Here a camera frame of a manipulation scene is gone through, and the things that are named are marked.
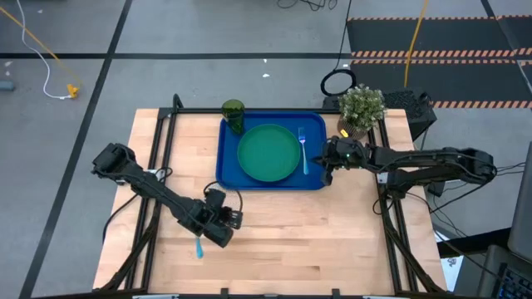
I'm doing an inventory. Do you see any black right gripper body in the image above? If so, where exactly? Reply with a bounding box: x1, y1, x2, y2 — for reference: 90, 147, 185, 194
326, 136, 369, 170

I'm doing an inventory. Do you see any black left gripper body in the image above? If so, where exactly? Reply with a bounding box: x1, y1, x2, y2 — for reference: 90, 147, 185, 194
195, 207, 244, 249

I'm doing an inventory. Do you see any iridescent blue fork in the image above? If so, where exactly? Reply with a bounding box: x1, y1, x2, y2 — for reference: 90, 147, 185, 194
297, 126, 310, 176

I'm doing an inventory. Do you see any green round plate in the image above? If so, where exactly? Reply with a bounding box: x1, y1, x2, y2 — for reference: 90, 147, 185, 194
236, 123, 302, 183

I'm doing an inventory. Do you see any green faceted glass cup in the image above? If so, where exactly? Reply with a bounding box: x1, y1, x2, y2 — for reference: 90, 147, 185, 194
220, 98, 246, 135

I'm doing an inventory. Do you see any blue plastic tray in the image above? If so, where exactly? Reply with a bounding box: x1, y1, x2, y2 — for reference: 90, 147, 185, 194
214, 110, 329, 192

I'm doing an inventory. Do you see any potted plant in striped pot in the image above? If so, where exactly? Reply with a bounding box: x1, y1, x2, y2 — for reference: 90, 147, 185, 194
336, 84, 387, 141

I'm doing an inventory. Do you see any black hazard striped mat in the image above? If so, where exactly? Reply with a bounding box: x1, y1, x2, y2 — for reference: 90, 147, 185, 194
347, 14, 532, 110

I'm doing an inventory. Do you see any grey monitor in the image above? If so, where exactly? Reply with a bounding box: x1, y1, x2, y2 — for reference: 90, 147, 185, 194
507, 140, 532, 263

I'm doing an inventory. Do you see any black keyboard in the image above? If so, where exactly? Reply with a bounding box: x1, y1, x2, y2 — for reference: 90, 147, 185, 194
496, 265, 532, 299

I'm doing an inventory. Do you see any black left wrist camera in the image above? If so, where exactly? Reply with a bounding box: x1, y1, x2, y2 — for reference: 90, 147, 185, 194
206, 188, 228, 211

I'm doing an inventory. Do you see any black cable with ring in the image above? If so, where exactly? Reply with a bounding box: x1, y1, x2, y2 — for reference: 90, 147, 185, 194
319, 0, 357, 97

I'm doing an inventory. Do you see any black table frame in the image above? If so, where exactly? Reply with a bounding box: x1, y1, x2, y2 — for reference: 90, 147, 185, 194
97, 93, 448, 299

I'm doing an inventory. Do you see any hanging yellow cable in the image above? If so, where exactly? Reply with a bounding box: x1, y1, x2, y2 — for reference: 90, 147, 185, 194
403, 0, 430, 89

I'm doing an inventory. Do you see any black floor cable bundle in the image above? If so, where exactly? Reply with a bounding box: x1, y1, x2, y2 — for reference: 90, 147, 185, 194
276, 0, 338, 12

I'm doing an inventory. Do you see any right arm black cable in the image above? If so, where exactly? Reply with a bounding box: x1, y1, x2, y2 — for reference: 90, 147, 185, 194
372, 161, 532, 217

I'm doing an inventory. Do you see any yellow floor cable with plug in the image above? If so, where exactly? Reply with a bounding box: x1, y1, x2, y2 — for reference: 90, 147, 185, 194
0, 6, 82, 100

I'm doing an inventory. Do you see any white floor cable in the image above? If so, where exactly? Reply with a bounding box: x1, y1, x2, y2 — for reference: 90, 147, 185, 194
15, 0, 72, 100

